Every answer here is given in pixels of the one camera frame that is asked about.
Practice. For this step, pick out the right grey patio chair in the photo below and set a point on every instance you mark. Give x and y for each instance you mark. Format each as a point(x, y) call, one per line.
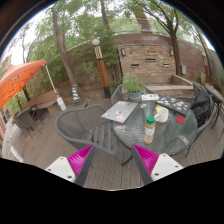
point(202, 128)

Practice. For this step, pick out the grey laptop with stickers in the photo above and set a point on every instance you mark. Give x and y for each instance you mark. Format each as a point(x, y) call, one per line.
point(120, 111)

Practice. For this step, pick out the red round coaster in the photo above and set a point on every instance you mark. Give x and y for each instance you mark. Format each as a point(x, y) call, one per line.
point(180, 119)

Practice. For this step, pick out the round glass patio table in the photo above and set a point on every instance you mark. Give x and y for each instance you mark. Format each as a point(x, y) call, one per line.
point(170, 137)

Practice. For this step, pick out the white umbrella pole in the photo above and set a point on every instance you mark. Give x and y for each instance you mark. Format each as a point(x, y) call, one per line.
point(58, 98)

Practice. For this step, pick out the potted green plant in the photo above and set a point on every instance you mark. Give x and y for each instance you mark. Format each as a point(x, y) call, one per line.
point(134, 89)

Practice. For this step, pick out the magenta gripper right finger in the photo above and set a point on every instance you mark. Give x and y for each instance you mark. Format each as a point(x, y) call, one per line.
point(152, 166)

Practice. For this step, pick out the dark wicker chair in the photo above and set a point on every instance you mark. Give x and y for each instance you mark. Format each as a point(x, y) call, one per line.
point(25, 121)

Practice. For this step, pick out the grey mesh patio chair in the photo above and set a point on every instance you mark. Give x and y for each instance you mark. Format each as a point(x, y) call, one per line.
point(84, 127)

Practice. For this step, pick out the far grey patio chair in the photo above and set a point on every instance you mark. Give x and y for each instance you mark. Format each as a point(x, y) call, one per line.
point(117, 95)

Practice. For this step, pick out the bottle with green cap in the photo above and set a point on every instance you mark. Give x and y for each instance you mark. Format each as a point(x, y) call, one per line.
point(149, 129)

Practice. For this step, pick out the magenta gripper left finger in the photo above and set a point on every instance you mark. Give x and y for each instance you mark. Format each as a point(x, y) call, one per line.
point(75, 167)

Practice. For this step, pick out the black laptop with stickers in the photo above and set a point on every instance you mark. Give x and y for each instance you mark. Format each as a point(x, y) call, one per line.
point(174, 104)

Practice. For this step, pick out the orange patio umbrella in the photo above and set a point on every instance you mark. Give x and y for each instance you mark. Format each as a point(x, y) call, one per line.
point(16, 77)

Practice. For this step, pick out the white booklet on table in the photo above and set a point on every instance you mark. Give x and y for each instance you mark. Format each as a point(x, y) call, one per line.
point(149, 97)

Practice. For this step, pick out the white mug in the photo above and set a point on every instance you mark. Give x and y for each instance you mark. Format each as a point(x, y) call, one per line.
point(161, 114)

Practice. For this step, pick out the black backpack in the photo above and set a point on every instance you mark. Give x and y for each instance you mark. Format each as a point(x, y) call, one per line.
point(201, 108)

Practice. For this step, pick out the side table at right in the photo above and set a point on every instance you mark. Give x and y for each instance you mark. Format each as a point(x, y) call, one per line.
point(218, 100)

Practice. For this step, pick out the wooden lamp post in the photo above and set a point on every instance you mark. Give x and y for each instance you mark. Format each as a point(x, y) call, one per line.
point(101, 67)

